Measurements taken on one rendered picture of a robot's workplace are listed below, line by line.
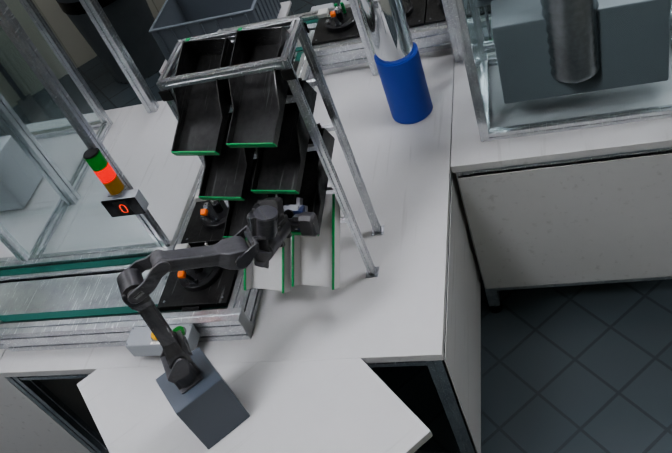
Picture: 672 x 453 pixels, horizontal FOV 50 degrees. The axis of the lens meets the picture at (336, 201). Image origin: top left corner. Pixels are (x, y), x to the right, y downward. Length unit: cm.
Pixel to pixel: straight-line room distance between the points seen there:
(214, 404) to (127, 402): 41
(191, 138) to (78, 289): 97
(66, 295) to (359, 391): 114
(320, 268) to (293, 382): 33
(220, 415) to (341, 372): 34
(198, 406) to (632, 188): 155
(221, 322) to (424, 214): 72
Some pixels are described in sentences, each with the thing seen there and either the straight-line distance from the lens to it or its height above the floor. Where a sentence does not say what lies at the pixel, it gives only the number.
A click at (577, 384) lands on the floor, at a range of 288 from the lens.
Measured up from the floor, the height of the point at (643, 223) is 48.
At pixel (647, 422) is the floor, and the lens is 281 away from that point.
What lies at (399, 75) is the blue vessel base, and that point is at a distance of 252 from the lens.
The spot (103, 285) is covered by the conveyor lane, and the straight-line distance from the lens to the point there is 256.
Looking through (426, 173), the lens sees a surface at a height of 86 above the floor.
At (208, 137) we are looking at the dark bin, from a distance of 178.
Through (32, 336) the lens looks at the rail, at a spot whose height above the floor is 94.
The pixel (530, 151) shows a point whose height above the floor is 86.
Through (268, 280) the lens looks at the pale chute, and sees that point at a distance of 210.
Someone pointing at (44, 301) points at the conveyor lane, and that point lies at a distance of 267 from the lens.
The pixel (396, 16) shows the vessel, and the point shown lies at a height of 130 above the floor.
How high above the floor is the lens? 250
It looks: 42 degrees down
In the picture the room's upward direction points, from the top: 23 degrees counter-clockwise
